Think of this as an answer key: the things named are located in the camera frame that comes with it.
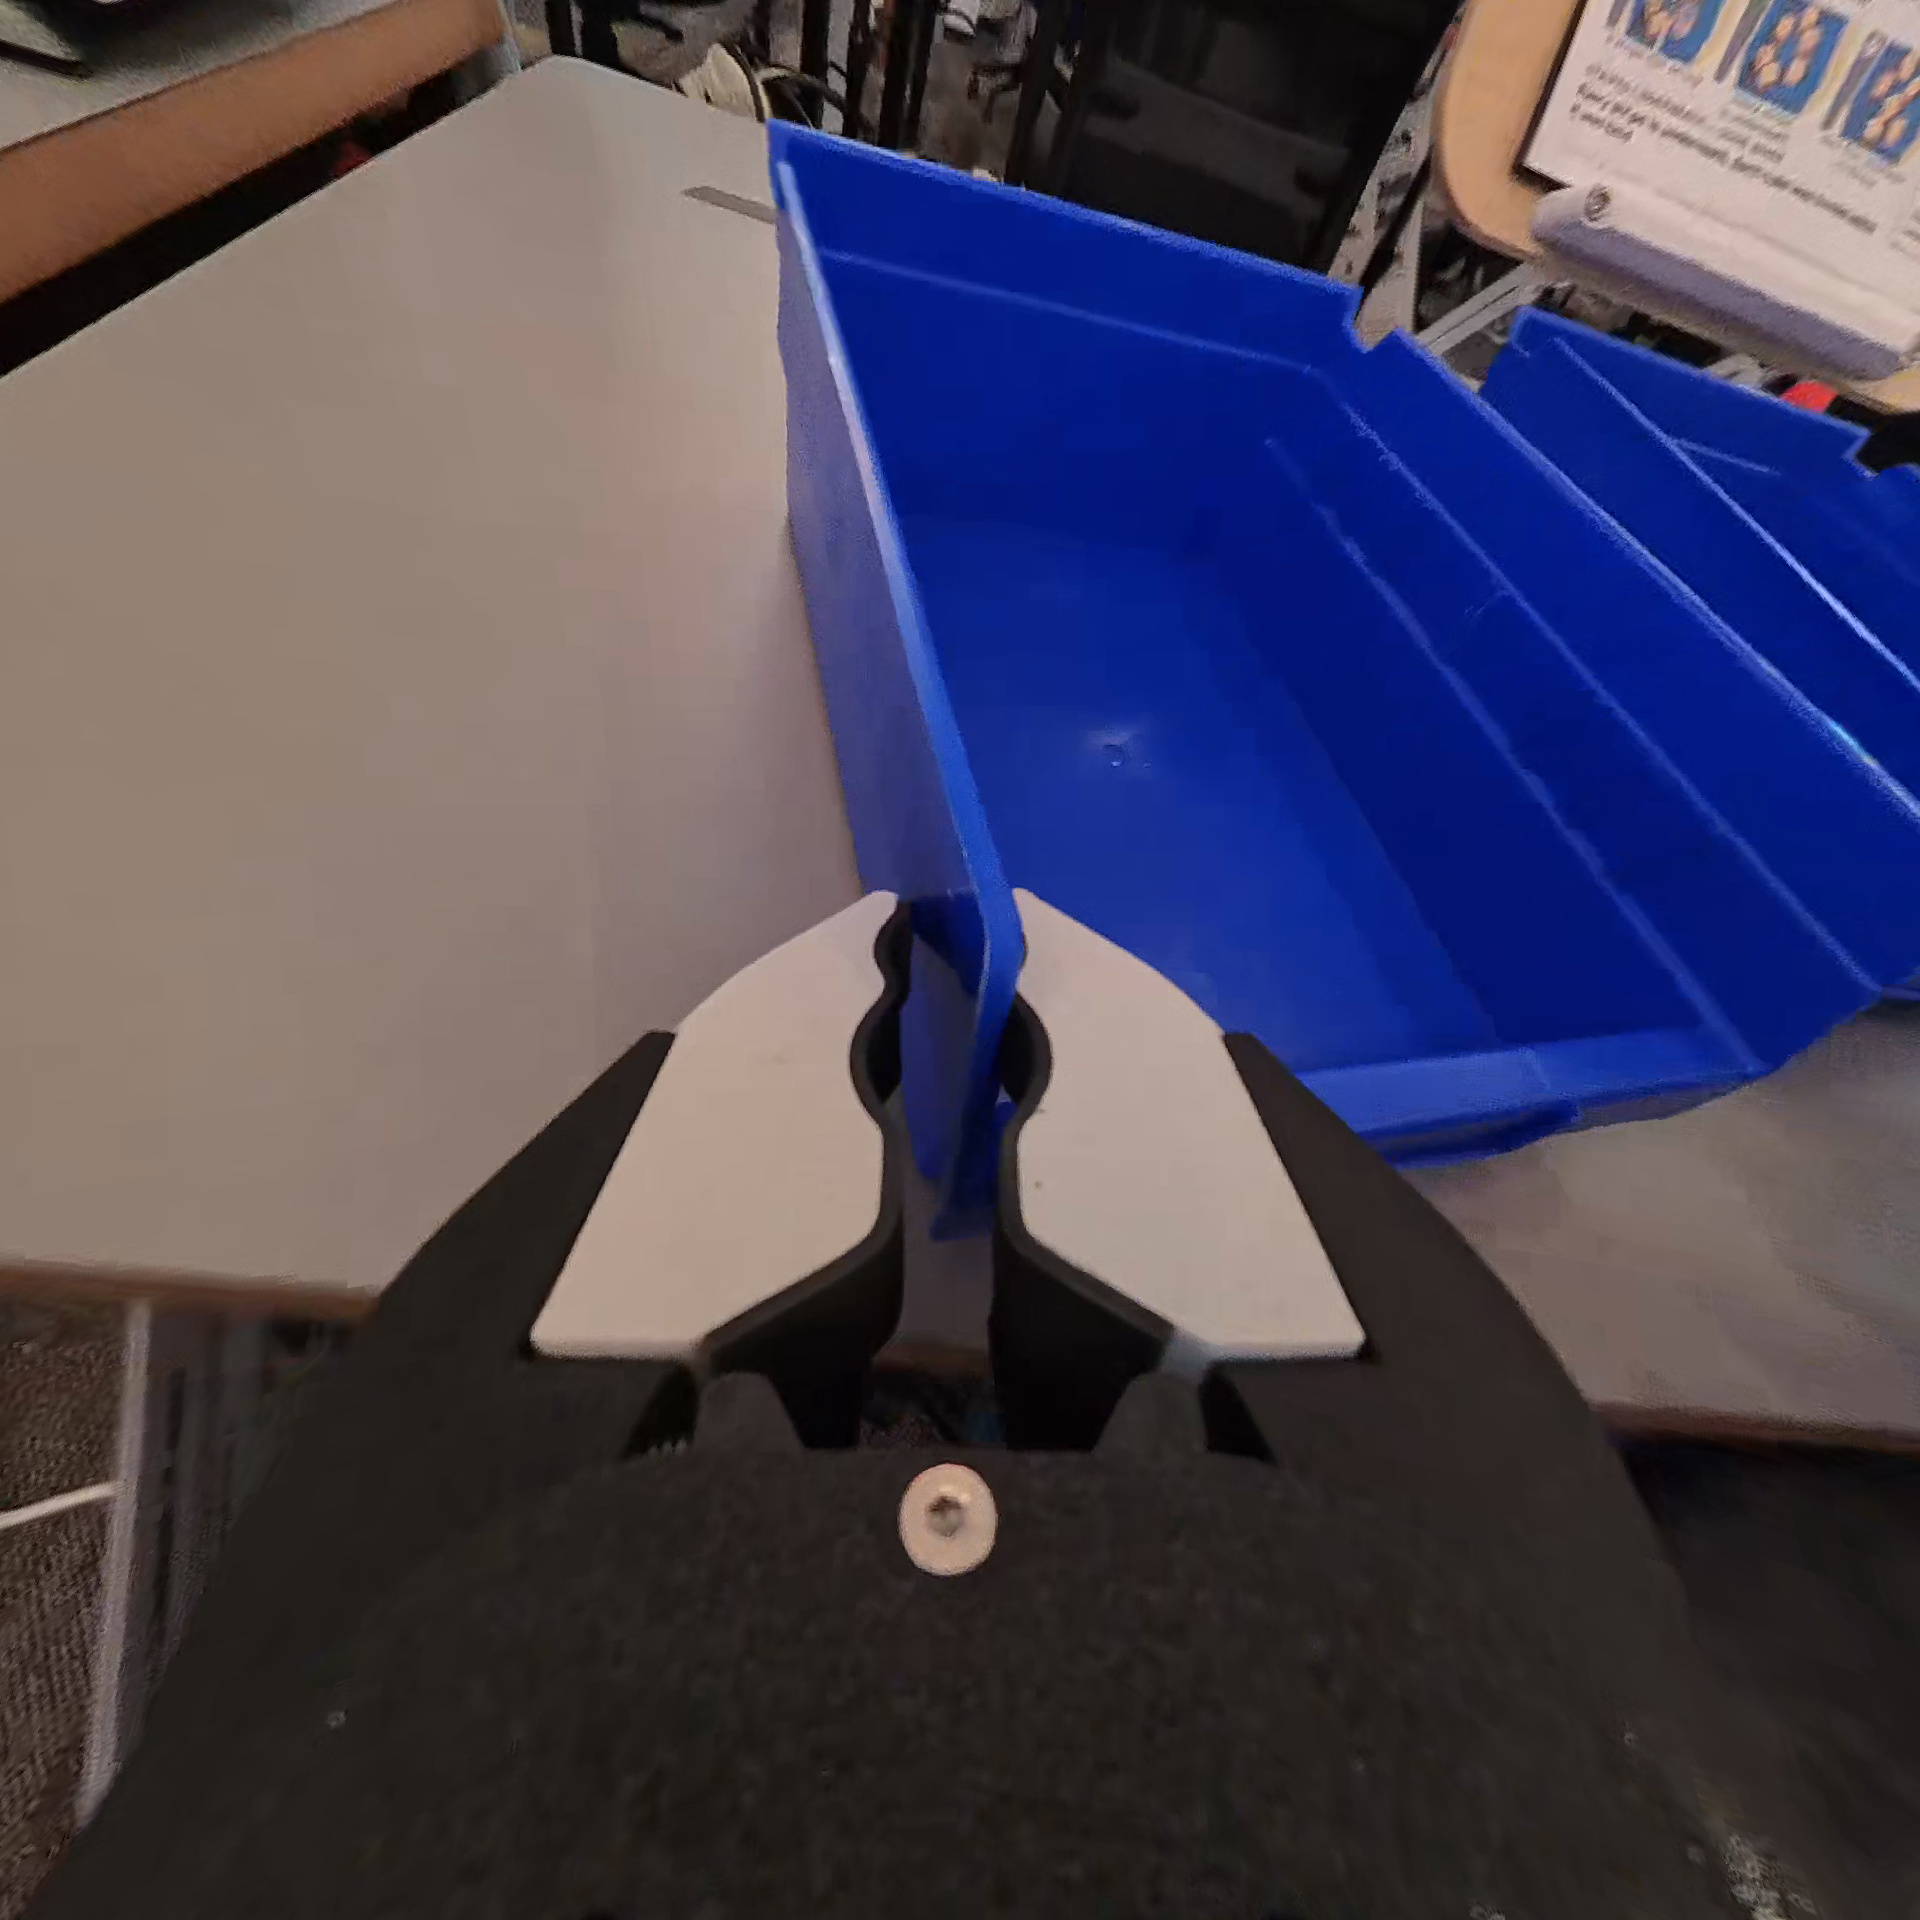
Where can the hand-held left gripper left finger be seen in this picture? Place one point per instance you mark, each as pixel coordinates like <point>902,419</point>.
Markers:
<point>721,1201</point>

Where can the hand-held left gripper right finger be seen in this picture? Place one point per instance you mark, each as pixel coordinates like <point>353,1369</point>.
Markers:
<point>1171,1201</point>

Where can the blue plastic bin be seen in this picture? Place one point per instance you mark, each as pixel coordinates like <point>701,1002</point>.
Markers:
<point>1202,722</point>
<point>1695,482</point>

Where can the grey mesh office chair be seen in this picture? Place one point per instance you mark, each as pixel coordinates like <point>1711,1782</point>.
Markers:
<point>1202,149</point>

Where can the printed instruction sheet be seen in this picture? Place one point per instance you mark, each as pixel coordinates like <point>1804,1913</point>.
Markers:
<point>1725,149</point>

